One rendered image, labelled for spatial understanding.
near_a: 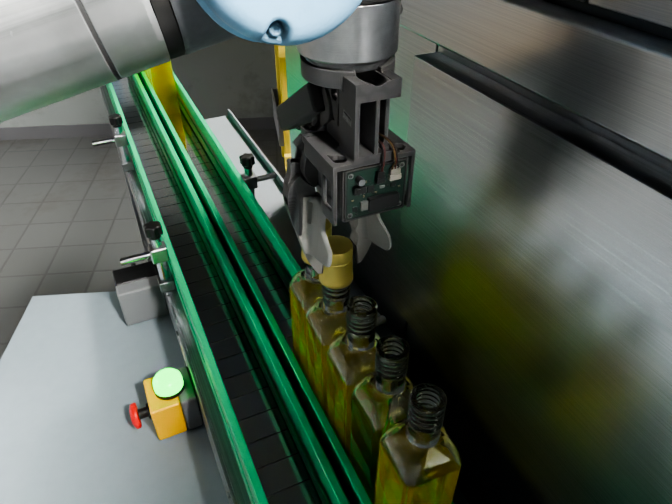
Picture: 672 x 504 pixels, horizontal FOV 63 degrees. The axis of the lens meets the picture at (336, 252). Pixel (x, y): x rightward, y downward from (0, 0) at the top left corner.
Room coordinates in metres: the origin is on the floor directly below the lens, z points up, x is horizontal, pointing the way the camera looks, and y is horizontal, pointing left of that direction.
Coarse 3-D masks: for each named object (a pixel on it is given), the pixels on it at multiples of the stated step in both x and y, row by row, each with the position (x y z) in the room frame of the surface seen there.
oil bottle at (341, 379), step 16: (336, 352) 0.37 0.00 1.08; (352, 352) 0.37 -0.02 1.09; (368, 352) 0.37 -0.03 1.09; (336, 368) 0.37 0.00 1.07; (352, 368) 0.35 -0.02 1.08; (368, 368) 0.35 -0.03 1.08; (336, 384) 0.36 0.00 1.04; (352, 384) 0.35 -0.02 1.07; (336, 400) 0.36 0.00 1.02; (336, 416) 0.36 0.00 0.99; (336, 432) 0.36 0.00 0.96
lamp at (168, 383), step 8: (168, 368) 0.55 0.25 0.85; (160, 376) 0.53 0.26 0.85; (168, 376) 0.53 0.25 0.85; (176, 376) 0.53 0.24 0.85; (160, 384) 0.52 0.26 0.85; (168, 384) 0.52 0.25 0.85; (176, 384) 0.52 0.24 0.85; (184, 384) 0.54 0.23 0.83; (160, 392) 0.51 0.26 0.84; (168, 392) 0.51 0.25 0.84; (176, 392) 0.52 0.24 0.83
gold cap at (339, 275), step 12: (336, 240) 0.44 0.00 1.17; (348, 240) 0.44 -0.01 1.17; (336, 252) 0.42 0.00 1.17; (348, 252) 0.42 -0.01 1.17; (336, 264) 0.42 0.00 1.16; (348, 264) 0.42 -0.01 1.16; (324, 276) 0.42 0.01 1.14; (336, 276) 0.42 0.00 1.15; (348, 276) 0.42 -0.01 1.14; (336, 288) 0.41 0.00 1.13
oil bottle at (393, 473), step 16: (384, 432) 0.28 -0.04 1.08; (400, 432) 0.28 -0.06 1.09; (384, 448) 0.27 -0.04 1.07; (400, 448) 0.26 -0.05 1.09; (416, 448) 0.26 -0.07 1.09; (432, 448) 0.26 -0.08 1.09; (448, 448) 0.26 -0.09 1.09; (384, 464) 0.27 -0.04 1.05; (400, 464) 0.25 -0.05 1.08; (416, 464) 0.25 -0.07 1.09; (432, 464) 0.25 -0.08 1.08; (448, 464) 0.25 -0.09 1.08; (384, 480) 0.27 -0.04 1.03; (400, 480) 0.25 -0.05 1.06; (416, 480) 0.24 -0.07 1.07; (432, 480) 0.25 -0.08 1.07; (448, 480) 0.25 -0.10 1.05; (384, 496) 0.27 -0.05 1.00; (400, 496) 0.24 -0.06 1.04; (416, 496) 0.24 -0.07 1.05; (432, 496) 0.25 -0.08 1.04; (448, 496) 0.25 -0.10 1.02
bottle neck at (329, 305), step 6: (324, 288) 0.42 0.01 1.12; (342, 288) 0.42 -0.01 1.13; (348, 288) 0.42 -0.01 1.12; (324, 294) 0.42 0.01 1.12; (330, 294) 0.42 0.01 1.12; (336, 294) 0.42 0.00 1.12; (342, 294) 0.42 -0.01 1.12; (348, 294) 0.42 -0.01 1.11; (324, 300) 0.42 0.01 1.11; (330, 300) 0.42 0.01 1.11; (336, 300) 0.42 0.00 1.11; (342, 300) 0.42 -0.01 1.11; (348, 300) 0.43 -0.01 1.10; (324, 306) 0.42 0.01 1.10; (330, 306) 0.42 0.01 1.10; (336, 306) 0.42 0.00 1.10; (342, 306) 0.42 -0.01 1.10; (330, 312) 0.42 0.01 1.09; (336, 312) 0.42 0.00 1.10; (342, 312) 0.42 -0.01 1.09
